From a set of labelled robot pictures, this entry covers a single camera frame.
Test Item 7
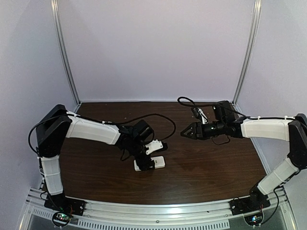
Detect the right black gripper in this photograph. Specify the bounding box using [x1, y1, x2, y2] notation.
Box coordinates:
[181, 120, 226, 141]

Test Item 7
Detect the white remote control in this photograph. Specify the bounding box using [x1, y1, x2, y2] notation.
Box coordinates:
[134, 156, 165, 172]

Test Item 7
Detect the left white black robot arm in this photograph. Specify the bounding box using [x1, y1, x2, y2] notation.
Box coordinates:
[36, 104, 163, 213]

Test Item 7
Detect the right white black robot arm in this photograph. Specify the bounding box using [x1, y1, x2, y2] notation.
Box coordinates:
[177, 97, 307, 212]

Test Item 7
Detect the left round circuit board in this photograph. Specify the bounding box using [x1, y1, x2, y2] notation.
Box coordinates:
[51, 212, 73, 228]

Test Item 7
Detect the round circuit board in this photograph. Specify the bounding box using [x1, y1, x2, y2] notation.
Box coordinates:
[51, 212, 73, 228]
[243, 212, 264, 227]

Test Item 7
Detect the right round circuit board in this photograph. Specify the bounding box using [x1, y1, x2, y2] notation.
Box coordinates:
[243, 212, 264, 227]

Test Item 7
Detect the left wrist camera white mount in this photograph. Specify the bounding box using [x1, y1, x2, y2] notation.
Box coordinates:
[145, 140, 168, 155]

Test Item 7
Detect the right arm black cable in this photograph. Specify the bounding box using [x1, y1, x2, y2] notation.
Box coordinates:
[177, 96, 243, 118]

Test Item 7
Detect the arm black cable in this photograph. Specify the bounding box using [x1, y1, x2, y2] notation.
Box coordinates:
[177, 96, 243, 118]
[28, 114, 177, 154]

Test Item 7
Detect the curved aluminium front rail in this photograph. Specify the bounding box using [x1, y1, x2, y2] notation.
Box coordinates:
[19, 188, 295, 230]

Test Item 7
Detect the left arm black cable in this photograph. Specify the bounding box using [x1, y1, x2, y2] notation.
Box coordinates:
[28, 114, 177, 154]

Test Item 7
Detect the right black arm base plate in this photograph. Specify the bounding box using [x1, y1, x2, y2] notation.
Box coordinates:
[228, 196, 271, 216]

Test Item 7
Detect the right aluminium frame post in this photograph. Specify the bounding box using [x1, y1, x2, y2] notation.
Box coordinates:
[233, 0, 262, 105]

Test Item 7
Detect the aluminium frame post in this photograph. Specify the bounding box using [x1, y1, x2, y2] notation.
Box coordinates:
[233, 0, 262, 105]
[51, 0, 81, 106]

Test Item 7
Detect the left aluminium frame post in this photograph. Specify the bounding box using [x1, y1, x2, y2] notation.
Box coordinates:
[51, 0, 81, 106]

